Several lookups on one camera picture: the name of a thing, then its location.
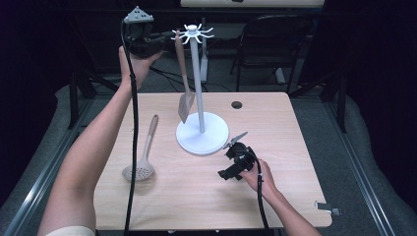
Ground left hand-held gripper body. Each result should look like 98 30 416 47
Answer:
122 5 170 61

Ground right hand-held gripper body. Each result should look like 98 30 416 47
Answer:
222 131 261 175

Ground white utensil hook rack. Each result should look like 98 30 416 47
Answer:
170 23 230 156

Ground grey solid spatula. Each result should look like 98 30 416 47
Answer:
174 29 197 125

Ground person's right hand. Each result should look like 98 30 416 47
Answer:
237 158 280 202

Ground person's left hand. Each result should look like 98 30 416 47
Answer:
117 44 165 92

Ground white table leg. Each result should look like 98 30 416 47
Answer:
199 18 210 85

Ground grey skimmer spoon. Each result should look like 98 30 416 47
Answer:
121 113 160 182

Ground black metal stand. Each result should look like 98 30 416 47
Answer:
288 68 349 134
67 63 121 131

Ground black folding chair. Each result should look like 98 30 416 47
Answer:
229 14 317 95

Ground beige sleeve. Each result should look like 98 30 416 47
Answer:
44 225 96 236

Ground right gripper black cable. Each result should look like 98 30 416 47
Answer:
246 147 270 230

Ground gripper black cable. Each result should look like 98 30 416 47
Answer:
246 147 270 230
119 19 141 236

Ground black floor cables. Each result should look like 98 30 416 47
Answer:
149 48 232 93

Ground grey metal bracket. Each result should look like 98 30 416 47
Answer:
314 200 342 216

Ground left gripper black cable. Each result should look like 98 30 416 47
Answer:
119 19 141 236

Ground aluminium floor rail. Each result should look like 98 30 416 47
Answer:
323 100 398 236
2 97 94 236

